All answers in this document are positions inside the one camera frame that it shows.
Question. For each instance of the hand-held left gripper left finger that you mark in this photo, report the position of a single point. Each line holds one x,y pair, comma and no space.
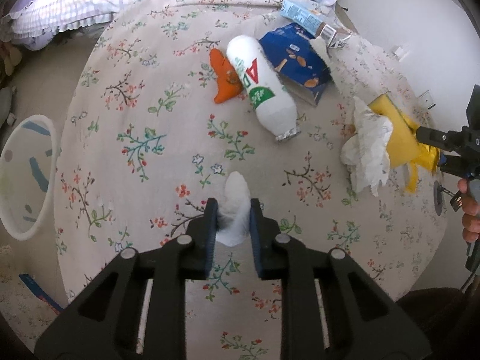
212,232

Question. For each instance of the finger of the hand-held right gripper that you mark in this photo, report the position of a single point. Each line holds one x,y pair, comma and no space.
431,137
455,167

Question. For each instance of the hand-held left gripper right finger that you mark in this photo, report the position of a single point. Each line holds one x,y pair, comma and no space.
255,232

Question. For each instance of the yellow sponge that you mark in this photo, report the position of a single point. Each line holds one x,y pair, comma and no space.
397,135

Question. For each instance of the white tissue wad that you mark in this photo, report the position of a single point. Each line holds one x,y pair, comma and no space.
236,195

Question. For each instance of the white tissue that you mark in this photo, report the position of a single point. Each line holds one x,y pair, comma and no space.
369,146

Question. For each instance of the brown drink carton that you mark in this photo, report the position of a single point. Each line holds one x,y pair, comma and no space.
327,32

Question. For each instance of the orange wrapper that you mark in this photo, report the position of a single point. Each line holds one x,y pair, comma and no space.
221,82

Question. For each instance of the light blue drink carton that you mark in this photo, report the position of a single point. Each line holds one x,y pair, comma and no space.
298,13

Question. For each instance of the white plastic waste bin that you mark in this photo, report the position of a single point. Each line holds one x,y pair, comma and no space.
22,210

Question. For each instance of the person's right hand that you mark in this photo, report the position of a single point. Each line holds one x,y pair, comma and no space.
470,228

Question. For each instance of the white charger plug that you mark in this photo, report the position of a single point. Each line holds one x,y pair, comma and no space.
401,51

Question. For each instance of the white plastic bottle green label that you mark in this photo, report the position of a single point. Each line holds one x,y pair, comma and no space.
258,82

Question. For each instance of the dark blue snack box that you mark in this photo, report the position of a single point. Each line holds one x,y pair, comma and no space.
292,52

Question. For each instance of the blue strip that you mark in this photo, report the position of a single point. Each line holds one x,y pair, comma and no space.
37,292

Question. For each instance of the pale floral cloth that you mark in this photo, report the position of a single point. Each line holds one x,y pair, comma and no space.
18,300

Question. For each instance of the beige plush toy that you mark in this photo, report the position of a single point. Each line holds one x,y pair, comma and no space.
13,58

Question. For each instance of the wall socket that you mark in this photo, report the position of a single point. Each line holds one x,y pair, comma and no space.
427,99

